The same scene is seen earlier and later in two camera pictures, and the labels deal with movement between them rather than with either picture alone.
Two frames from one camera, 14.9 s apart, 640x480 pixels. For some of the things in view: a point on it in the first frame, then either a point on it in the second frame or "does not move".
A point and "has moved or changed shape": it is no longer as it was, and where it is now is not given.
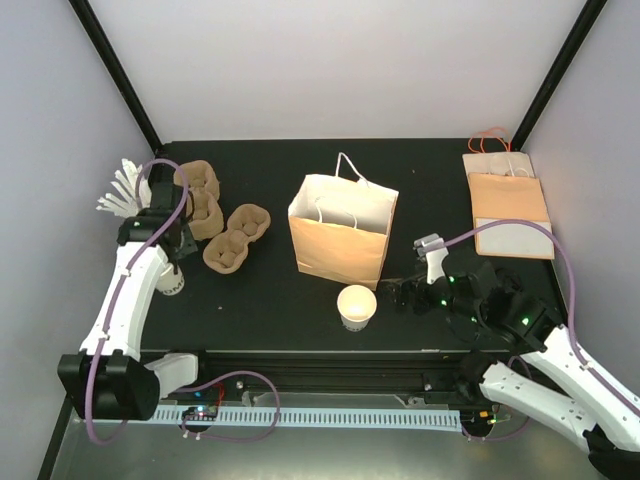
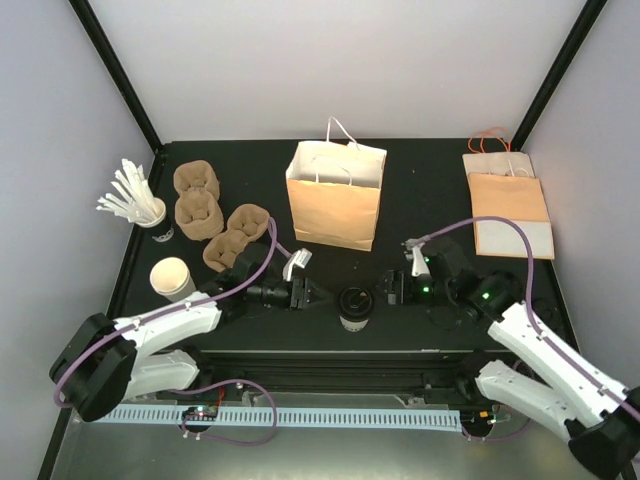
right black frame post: [560, 71] does not move
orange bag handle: [497, 132] does not move
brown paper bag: [340, 224] to [334, 189]
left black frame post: [92, 25] does not move
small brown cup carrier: [226, 251] does not move
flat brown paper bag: [503, 186] does not move
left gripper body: [189, 244] to [297, 283]
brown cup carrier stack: [205, 214] does not move
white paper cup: [356, 305] has moved or changed shape
